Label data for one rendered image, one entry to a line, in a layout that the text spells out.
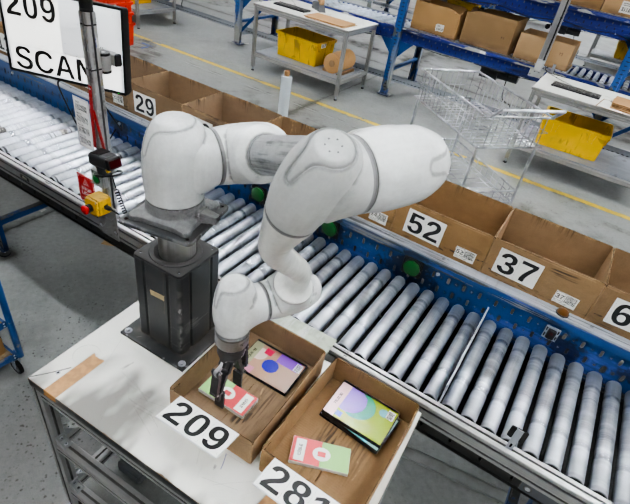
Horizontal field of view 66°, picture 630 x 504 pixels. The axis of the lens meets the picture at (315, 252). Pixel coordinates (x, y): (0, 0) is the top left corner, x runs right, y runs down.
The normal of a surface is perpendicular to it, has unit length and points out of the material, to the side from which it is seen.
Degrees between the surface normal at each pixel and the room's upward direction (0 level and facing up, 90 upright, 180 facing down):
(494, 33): 90
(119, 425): 0
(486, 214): 89
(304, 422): 0
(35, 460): 0
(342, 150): 28
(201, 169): 87
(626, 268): 90
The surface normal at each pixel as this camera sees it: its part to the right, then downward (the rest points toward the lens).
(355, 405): 0.15, -0.79
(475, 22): -0.54, 0.38
